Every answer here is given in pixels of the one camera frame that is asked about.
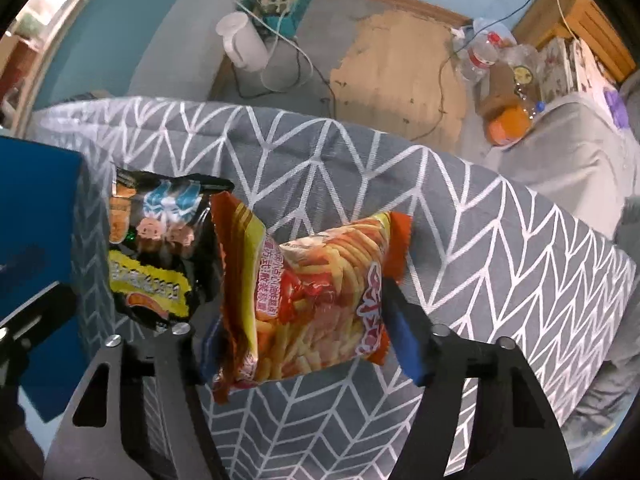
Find purple small object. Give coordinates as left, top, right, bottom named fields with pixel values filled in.
left=603, top=89, right=629, bottom=129

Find orange fries snack bag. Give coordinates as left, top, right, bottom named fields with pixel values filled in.
left=210, top=192, right=412, bottom=404

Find teal plastic crate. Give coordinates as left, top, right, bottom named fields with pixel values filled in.
left=244, top=0, right=317, bottom=39

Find grey bed blanket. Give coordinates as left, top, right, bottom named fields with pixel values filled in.
left=483, top=74, right=639, bottom=472

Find brown cardboard floor sheet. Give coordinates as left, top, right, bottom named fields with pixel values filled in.
left=330, top=9, right=468, bottom=153

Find white electric kettle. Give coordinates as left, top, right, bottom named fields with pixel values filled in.
left=215, top=12, right=269, bottom=73

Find blue cardboard box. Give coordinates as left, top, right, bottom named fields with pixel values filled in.
left=1, top=136, right=87, bottom=422

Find white power strip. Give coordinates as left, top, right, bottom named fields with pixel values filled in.
left=254, top=0, right=297, bottom=16

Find black yellow noodle snack bag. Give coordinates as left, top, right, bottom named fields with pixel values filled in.
left=108, top=168, right=234, bottom=330

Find clear water bottle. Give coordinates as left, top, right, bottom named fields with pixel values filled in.
left=458, top=32, right=501, bottom=84

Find orange juice bottle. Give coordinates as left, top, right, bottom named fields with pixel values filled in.
left=486, top=101, right=546, bottom=148

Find black cable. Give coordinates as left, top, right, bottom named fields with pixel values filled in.
left=406, top=0, right=548, bottom=146

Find white power cable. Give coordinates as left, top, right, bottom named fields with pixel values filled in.
left=219, top=0, right=402, bottom=94

